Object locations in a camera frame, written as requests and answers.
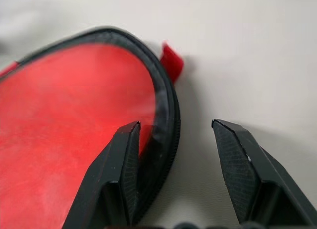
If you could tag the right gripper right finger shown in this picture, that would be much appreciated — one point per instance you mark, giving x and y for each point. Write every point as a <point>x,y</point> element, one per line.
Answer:
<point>250,174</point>

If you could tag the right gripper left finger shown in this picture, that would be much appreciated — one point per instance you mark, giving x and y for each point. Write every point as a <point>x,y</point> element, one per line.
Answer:
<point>109,174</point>

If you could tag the red table tennis paddle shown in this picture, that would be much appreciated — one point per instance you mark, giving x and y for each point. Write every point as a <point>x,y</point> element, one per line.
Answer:
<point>62,115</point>

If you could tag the black red paddle case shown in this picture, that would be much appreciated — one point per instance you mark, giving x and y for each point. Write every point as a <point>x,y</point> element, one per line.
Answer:
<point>164,90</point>

